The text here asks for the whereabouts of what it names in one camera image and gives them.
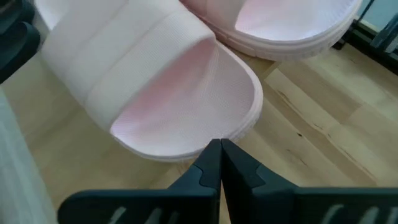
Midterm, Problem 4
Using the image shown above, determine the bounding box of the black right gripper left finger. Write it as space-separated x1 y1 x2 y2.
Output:
57 138 222 224

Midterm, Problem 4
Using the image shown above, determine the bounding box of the pink slide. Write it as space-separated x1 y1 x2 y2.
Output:
39 0 264 162
179 0 364 62

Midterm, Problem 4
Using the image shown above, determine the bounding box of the black aluminium table frame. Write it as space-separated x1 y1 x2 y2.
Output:
331 0 398 77

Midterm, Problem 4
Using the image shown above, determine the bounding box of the black slide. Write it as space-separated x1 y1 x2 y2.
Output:
0 21 41 85
0 0 35 35

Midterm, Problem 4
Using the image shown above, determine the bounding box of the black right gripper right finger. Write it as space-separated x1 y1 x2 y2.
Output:
221 139 398 224

